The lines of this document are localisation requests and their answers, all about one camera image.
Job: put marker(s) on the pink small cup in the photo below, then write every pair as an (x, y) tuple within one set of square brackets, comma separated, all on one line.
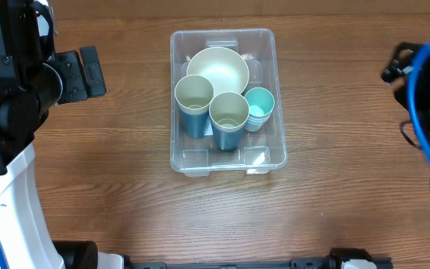
[(258, 119)]

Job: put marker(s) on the light blue small cup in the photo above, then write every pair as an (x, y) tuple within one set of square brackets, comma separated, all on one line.
[(254, 123)]

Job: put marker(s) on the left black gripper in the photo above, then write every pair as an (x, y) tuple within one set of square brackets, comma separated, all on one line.
[(70, 63)]

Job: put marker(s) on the grey small cup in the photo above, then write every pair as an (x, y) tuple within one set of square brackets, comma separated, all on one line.
[(253, 127)]

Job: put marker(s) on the white paper label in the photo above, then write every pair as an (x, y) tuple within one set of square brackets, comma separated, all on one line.
[(209, 131)]

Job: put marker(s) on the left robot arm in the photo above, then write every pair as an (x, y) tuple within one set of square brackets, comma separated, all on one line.
[(25, 241)]

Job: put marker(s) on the mint green small cup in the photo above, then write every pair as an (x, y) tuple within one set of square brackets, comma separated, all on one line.
[(261, 102)]

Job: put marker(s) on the cream bowl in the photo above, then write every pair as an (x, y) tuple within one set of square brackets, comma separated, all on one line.
[(224, 68)]

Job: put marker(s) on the dark blue tall cup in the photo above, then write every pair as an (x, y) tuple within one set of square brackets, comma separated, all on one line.
[(227, 141), (195, 125)]

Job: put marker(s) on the clear plastic storage bin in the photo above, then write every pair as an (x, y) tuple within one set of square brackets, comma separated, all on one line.
[(258, 152)]

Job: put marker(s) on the beige tall cup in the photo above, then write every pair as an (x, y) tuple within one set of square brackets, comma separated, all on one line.
[(229, 112), (193, 94)]

